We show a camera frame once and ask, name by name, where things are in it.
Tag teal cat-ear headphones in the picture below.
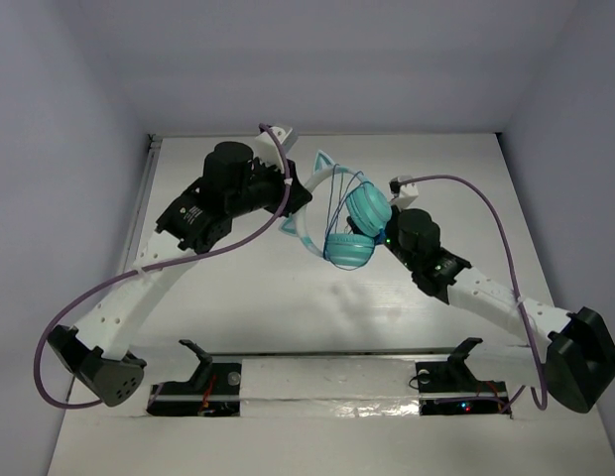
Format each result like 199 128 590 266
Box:
280 151 392 271

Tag thin blue headphone cable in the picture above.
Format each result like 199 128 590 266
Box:
320 163 388 272

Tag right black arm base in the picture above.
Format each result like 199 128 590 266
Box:
408 361 512 417

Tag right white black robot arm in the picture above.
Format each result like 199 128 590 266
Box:
347 208 615 414

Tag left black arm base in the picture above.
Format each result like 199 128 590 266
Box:
146 362 242 417

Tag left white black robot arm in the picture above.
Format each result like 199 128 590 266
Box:
35 127 311 407

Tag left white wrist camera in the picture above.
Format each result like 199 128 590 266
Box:
254 125 298 171

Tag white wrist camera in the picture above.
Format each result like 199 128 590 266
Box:
254 125 298 171
389 176 420 211

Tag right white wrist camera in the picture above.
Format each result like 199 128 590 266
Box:
389 176 420 211

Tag aluminium rail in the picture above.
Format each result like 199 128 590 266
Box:
207 341 569 359

